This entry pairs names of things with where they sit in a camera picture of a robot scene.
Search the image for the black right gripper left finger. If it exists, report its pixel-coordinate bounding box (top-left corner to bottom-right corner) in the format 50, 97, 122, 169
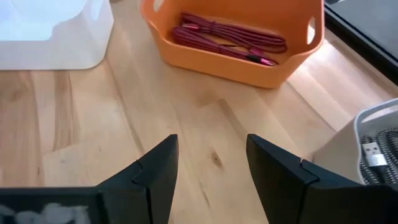
96, 134, 180, 224

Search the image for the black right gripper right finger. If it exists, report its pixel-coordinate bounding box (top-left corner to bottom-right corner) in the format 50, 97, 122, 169
246, 133, 361, 224

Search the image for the black white braided USB cable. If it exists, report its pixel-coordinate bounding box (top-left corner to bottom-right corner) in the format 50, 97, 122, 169
359, 127, 398, 186

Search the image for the magenta braided USB cable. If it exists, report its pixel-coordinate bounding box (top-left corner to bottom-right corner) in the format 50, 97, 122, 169
181, 11, 289, 54
172, 26, 278, 67

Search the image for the light grey plastic bin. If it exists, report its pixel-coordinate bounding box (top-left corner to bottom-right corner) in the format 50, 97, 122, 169
312, 98, 398, 187

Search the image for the orange plastic bin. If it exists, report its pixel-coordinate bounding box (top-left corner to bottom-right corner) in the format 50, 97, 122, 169
140, 0, 325, 90

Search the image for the white plastic bin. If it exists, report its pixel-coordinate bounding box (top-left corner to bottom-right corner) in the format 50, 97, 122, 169
0, 0, 114, 71

